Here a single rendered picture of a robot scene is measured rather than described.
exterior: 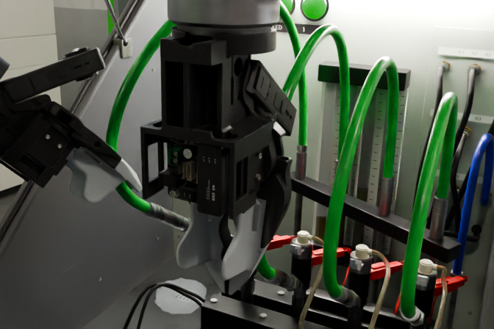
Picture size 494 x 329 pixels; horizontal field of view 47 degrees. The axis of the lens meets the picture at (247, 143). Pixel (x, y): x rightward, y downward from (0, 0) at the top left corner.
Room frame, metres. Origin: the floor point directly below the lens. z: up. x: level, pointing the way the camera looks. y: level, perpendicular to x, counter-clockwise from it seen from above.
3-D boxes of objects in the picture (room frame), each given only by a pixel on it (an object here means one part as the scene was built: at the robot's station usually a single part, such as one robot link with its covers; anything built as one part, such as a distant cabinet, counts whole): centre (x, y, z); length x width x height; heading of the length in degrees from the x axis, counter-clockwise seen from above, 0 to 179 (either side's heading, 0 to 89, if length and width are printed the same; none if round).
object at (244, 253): (0.38, 0.00, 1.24); 0.06 x 0.03 x 0.09; 155
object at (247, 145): (0.38, 0.02, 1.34); 0.09 x 0.08 x 0.12; 155
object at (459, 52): (0.86, -0.34, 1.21); 0.13 x 0.03 x 0.31; 65
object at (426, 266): (0.62, -0.22, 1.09); 0.02 x 0.02 x 0.03
